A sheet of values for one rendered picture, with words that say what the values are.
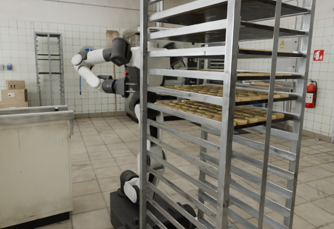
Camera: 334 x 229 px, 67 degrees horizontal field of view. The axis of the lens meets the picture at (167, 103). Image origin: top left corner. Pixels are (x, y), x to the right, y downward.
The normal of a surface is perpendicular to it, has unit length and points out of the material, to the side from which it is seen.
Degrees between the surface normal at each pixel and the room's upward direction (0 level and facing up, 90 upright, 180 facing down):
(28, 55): 90
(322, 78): 90
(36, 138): 90
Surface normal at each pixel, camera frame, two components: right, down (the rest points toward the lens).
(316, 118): -0.92, 0.04
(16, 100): 0.33, 0.24
